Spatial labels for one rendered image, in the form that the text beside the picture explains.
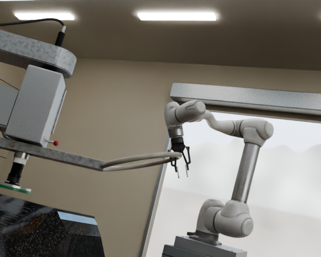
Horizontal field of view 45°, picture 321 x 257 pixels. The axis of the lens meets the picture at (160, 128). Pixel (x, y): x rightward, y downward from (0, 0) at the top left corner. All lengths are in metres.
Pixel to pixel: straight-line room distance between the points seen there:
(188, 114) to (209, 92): 4.77
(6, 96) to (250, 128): 1.46
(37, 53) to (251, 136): 1.37
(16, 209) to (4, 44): 0.98
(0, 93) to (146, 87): 5.64
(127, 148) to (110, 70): 1.83
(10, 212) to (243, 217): 1.28
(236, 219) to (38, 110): 1.29
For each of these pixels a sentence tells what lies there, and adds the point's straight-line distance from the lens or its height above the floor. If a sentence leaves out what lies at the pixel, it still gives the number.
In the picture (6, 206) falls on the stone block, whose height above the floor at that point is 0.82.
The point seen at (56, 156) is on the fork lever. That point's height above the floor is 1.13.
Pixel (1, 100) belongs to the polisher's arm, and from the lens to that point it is 2.27.
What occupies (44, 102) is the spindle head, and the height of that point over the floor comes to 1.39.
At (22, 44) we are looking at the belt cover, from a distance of 2.35.
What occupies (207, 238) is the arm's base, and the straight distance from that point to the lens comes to 2.52.
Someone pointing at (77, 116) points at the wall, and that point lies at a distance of 8.26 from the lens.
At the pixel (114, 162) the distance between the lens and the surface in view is 2.06.
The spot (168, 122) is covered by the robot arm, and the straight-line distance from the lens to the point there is 2.23.
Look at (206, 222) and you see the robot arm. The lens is 2.50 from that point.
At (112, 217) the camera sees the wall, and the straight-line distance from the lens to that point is 7.30.
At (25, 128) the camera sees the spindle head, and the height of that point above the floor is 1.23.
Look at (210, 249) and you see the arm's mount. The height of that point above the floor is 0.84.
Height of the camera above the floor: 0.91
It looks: 14 degrees up
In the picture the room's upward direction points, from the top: 14 degrees clockwise
